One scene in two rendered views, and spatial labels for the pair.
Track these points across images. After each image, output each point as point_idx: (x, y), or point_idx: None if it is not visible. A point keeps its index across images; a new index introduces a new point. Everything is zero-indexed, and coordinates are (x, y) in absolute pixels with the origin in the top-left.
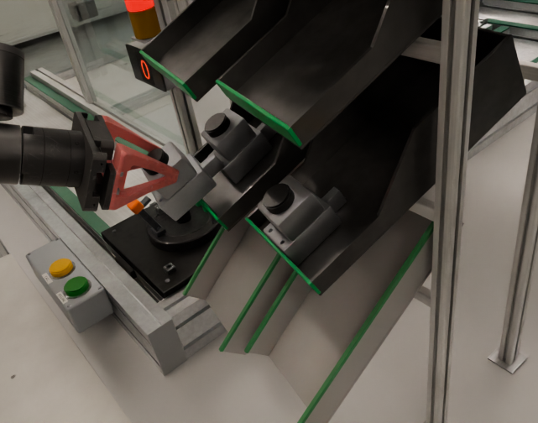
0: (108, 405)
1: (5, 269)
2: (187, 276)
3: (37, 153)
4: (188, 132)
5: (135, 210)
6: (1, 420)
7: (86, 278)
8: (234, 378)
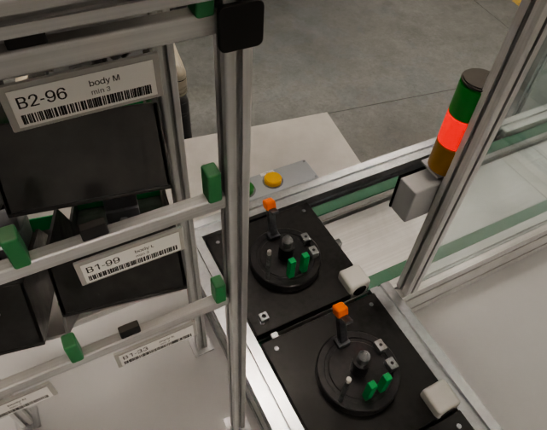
0: None
1: (340, 162)
2: (215, 255)
3: (70, 67)
4: (409, 259)
5: (263, 204)
6: (189, 174)
7: (249, 193)
8: (150, 299)
